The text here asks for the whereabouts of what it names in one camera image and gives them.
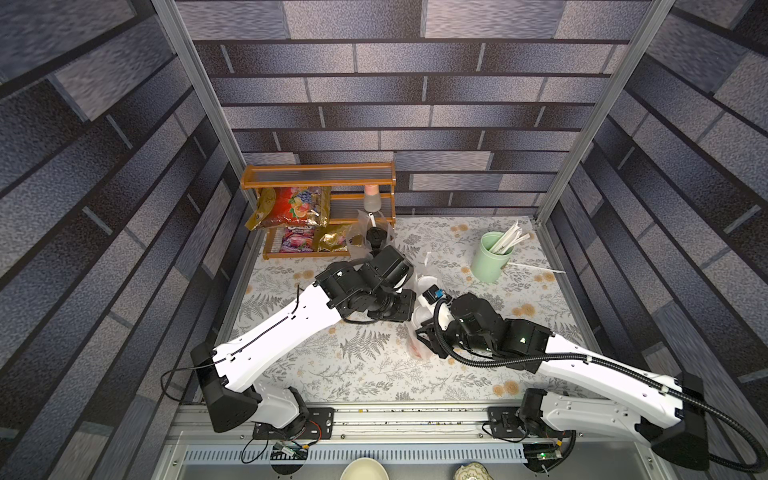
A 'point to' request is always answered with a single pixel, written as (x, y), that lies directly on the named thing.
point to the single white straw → (536, 267)
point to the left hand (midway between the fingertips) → (416, 313)
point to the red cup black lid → (376, 236)
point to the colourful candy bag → (298, 239)
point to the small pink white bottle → (372, 198)
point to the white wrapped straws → (511, 238)
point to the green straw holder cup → (487, 266)
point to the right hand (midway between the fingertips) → (415, 328)
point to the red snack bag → (292, 205)
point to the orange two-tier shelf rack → (347, 180)
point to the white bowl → (364, 469)
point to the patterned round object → (472, 471)
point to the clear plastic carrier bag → (357, 241)
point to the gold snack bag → (330, 237)
